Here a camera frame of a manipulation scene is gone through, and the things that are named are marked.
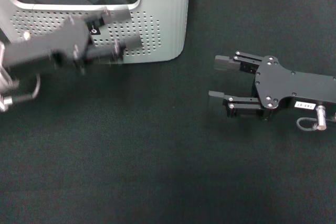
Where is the right gripper silver cable plug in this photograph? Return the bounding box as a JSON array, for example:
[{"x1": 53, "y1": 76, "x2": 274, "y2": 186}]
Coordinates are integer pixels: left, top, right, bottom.
[{"x1": 316, "y1": 104, "x2": 328, "y2": 131}]

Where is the left gripper silver cable plug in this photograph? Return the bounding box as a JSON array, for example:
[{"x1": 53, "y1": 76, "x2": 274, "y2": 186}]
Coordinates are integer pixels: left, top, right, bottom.
[{"x1": 0, "y1": 94, "x2": 14, "y2": 112}]

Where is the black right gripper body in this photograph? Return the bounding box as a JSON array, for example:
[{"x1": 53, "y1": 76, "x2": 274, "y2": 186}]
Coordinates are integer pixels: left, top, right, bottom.
[{"x1": 252, "y1": 55, "x2": 336, "y2": 123}]

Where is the right gripper grey cable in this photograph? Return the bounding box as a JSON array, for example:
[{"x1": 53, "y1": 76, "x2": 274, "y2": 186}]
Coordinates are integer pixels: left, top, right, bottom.
[{"x1": 296, "y1": 117, "x2": 320, "y2": 132}]

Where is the left gripper grey cable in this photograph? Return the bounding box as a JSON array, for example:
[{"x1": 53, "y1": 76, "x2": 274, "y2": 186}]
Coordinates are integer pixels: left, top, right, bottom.
[{"x1": 12, "y1": 73, "x2": 41, "y2": 104}]

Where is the gripper silver cable plug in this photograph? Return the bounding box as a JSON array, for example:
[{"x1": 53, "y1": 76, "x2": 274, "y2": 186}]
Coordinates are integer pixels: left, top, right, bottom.
[
  {"x1": 0, "y1": 94, "x2": 14, "y2": 112},
  {"x1": 316, "y1": 104, "x2": 328, "y2": 131}
]

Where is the grey perforated plastic storage box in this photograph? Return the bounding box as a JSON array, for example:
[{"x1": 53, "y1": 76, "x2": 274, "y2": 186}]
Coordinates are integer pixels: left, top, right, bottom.
[{"x1": 0, "y1": 0, "x2": 195, "y2": 65}]

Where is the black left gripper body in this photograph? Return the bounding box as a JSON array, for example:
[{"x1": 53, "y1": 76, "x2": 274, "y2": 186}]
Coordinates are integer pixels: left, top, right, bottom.
[{"x1": 4, "y1": 14, "x2": 93, "y2": 76}]

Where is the gripper grey cable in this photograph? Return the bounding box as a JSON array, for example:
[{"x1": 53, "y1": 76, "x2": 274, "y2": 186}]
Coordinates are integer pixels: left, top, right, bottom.
[
  {"x1": 12, "y1": 73, "x2": 41, "y2": 104},
  {"x1": 296, "y1": 117, "x2": 320, "y2": 132}
]

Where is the black tablecloth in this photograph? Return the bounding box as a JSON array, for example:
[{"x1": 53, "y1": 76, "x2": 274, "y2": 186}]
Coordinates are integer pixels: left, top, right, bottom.
[{"x1": 0, "y1": 0, "x2": 336, "y2": 224}]

